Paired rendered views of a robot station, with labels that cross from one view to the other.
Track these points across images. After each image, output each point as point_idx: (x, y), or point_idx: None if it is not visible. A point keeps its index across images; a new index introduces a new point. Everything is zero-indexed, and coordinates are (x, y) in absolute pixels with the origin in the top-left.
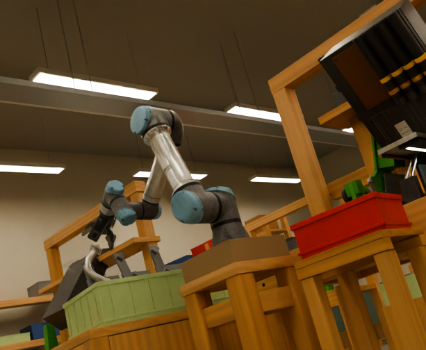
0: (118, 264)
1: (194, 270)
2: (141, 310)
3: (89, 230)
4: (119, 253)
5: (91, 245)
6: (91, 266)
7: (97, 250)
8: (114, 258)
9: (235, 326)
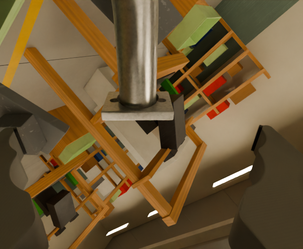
0: None
1: None
2: None
3: (273, 203)
4: (31, 146)
5: (169, 107)
6: (110, 7)
7: (123, 99)
8: (47, 113)
9: None
